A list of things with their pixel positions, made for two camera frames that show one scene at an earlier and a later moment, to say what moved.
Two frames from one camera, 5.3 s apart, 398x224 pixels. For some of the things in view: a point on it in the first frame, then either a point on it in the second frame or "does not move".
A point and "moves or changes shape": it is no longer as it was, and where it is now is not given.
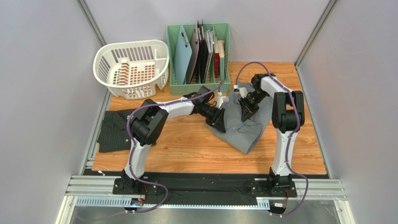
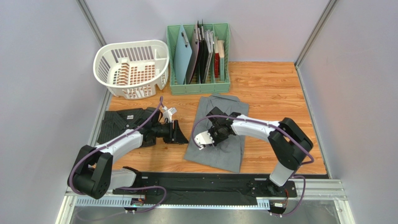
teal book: (221, 45) does not move
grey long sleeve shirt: (243, 136) moves or changes shape
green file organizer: (199, 55) does not move
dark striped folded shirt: (113, 135) does not move
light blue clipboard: (182, 55) does not move
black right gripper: (246, 105) to (216, 127)
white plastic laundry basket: (133, 70) does not move
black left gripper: (217, 121) to (179, 137)
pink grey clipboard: (195, 54) does not move
